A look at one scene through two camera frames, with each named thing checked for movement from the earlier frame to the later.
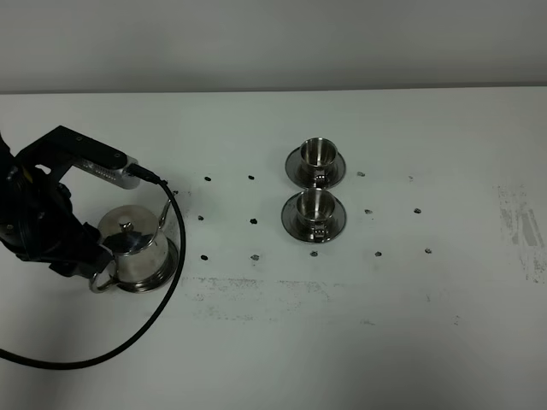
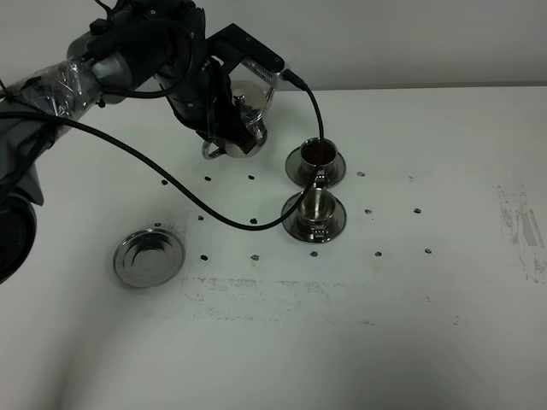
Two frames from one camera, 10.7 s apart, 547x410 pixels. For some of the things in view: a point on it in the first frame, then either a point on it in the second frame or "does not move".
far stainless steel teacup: (318, 158) does not move
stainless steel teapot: (135, 237) -> (253, 98)
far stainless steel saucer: (292, 169) does not move
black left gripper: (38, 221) -> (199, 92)
